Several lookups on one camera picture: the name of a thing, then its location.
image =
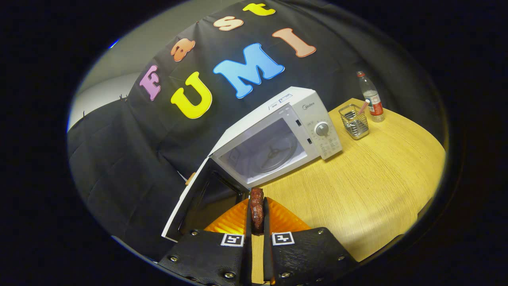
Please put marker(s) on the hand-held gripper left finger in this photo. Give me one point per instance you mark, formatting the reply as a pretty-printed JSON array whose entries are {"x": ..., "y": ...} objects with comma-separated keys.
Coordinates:
[{"x": 247, "y": 258}]

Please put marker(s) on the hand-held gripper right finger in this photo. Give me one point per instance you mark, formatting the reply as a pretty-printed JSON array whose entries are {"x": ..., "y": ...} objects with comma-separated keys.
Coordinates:
[{"x": 268, "y": 258}]

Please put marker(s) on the brown meat piece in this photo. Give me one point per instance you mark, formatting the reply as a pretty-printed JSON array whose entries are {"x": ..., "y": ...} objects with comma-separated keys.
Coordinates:
[{"x": 256, "y": 210}]

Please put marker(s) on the white toaster oven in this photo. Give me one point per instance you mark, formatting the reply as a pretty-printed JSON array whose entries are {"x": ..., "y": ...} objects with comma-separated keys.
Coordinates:
[{"x": 317, "y": 115}]

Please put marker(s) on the toast slice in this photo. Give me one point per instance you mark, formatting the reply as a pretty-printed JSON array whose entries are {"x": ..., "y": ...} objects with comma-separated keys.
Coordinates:
[{"x": 190, "y": 179}]

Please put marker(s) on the red checked straw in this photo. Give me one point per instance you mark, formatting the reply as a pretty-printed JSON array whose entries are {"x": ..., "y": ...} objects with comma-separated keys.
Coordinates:
[{"x": 363, "y": 107}]

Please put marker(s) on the clear plastic water bottle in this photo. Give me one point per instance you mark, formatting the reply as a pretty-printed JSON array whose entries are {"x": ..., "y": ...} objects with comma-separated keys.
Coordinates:
[{"x": 373, "y": 103}]

